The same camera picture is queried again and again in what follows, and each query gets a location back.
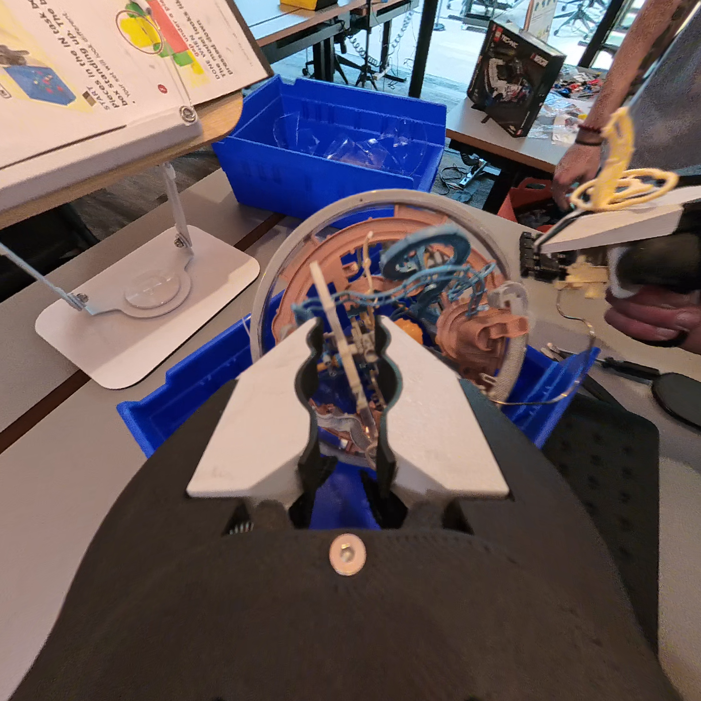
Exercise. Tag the pale yellow plastic track piece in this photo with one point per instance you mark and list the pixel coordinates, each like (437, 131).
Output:
(613, 186)

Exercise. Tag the black connector block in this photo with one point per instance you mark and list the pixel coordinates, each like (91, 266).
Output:
(534, 257)

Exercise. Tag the person's right hand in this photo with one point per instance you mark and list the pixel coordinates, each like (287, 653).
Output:
(651, 317)

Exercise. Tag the large blue plastic bin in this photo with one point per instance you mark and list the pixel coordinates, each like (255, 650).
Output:
(285, 175)

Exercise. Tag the marble maze ball toy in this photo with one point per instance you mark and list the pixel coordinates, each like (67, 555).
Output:
(328, 257)

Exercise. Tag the orange storage bin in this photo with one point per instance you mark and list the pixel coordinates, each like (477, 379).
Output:
(520, 202)

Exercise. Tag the pile of small parts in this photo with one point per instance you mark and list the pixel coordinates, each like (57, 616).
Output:
(569, 104)

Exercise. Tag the background table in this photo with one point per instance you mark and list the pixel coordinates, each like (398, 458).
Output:
(493, 137)

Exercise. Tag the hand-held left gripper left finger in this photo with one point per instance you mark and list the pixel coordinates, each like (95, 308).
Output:
(246, 438)

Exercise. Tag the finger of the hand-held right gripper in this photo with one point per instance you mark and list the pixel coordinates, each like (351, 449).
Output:
(624, 222)
(679, 109)

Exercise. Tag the printed instruction sheet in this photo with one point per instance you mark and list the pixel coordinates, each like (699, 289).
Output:
(82, 65)

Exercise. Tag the black toy box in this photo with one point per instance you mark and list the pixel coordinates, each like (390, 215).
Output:
(512, 82)

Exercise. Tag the black perforated pad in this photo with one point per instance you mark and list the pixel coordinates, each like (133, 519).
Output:
(602, 482)

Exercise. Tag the small blue plastic bin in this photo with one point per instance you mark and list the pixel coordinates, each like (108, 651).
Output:
(180, 383)

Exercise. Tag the black stand base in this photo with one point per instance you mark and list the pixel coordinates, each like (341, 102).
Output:
(679, 397)

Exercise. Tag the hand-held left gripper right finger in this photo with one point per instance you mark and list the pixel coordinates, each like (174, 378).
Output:
(443, 438)

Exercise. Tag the white book stand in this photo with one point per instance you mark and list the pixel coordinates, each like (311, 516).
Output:
(153, 328)

